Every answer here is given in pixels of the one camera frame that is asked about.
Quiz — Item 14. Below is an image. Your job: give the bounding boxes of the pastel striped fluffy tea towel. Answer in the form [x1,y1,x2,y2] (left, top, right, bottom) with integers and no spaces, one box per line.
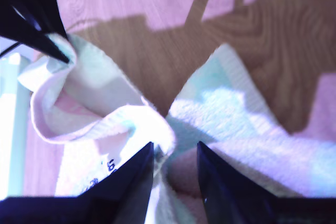
[17,32,336,224]

